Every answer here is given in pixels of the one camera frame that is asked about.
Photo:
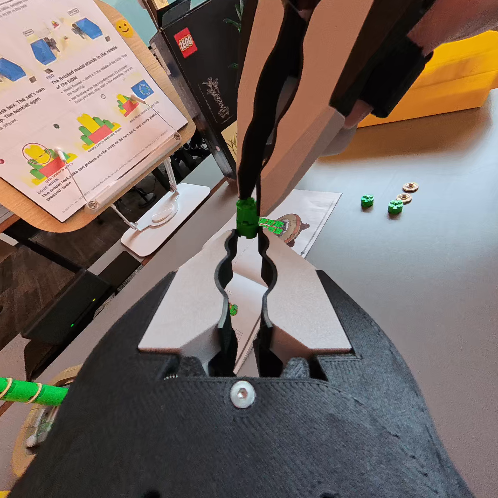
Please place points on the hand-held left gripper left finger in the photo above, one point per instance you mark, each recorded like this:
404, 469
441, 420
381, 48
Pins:
183, 307

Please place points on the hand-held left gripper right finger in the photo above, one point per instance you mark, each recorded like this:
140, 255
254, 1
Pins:
307, 307

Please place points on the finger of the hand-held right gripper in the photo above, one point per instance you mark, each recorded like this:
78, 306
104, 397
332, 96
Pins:
326, 70
260, 58

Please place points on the green round brick stack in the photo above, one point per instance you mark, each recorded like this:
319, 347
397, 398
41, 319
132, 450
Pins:
247, 218

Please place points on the person's right hand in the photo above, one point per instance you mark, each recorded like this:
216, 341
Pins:
459, 29

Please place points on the yellow box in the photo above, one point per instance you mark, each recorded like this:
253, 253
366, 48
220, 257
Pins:
455, 77

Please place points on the black toy brick box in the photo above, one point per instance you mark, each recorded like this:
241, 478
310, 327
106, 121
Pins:
194, 97

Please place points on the building instruction booklet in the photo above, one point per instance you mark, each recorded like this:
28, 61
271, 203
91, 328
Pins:
319, 206

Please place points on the white document stand base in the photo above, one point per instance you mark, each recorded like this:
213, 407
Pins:
183, 202

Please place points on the tan round plate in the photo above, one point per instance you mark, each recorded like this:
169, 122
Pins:
410, 186
404, 197

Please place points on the black electronic device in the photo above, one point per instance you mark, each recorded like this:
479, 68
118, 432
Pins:
66, 307

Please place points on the yellow smiley sticker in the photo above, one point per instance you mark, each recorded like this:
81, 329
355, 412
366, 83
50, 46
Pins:
123, 28

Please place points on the green brick bamboo stalk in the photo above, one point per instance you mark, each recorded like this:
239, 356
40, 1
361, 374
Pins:
23, 390

